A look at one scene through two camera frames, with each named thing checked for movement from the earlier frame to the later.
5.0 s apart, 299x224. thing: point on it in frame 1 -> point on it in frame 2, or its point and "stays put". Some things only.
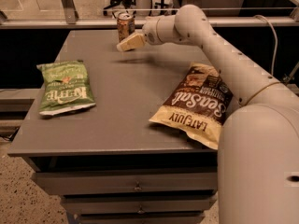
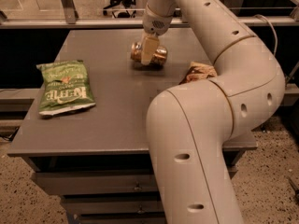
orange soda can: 125,24 -> 159,58
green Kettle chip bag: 65,87 stays put
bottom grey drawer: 142,219 stays put
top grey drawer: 130,182 stays put
